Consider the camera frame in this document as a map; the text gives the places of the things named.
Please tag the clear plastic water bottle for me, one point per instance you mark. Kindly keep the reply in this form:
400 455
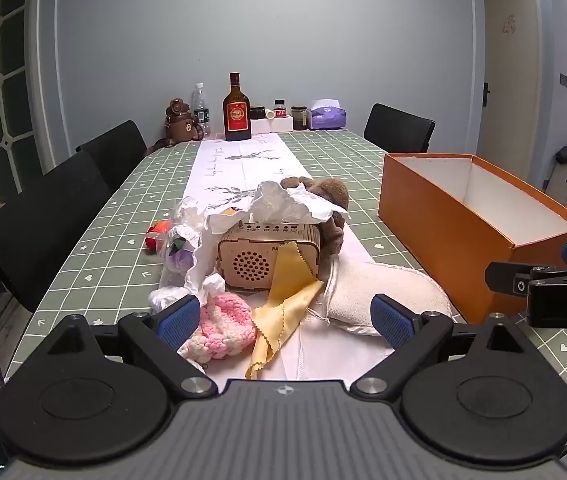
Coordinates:
201 110

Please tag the orange cardboard box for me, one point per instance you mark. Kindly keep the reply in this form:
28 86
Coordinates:
443 230

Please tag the crumpled white tissue paper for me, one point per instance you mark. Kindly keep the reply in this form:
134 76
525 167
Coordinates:
283 202

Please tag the white flat box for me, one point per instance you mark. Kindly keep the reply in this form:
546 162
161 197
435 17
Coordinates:
278 125

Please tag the red plush toy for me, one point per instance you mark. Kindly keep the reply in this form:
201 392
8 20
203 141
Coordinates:
155 240

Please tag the green checked tablecloth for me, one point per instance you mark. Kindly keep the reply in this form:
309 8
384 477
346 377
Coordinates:
343 170

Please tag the small jar red label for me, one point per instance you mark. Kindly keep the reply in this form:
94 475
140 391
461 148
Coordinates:
279 109

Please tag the purple tissue pack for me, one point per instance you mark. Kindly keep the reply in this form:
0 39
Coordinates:
328 117

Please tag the short black jar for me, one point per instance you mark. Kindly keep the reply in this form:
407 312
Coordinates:
258 112

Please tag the yellow cloth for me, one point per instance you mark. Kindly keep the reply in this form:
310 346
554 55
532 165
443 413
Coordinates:
283 310

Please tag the brown bear water bottle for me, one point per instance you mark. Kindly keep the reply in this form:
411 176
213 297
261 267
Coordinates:
178 122

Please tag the pink white knit hat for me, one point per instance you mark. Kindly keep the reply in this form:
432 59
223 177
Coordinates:
223 325

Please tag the brown liquor bottle red label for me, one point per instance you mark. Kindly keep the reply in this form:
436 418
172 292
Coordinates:
236 117

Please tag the wooden tissue box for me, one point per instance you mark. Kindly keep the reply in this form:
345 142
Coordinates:
263 255

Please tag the white printed table runner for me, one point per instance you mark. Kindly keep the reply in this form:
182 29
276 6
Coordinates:
253 165

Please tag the clear plastic bag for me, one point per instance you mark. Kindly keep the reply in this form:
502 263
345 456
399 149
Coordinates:
183 242

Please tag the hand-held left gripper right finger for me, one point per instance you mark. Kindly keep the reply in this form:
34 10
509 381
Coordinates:
393 326

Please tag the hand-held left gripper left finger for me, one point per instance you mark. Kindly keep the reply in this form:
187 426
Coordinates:
178 321

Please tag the tall dark glass jar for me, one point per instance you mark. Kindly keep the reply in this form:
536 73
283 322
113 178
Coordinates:
299 118

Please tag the white fluffy slipper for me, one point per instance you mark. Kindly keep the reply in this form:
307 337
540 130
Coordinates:
383 282

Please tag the cream interior door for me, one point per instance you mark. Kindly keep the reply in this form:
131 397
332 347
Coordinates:
511 70

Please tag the brown plush toy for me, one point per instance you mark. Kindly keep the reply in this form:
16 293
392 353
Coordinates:
333 192

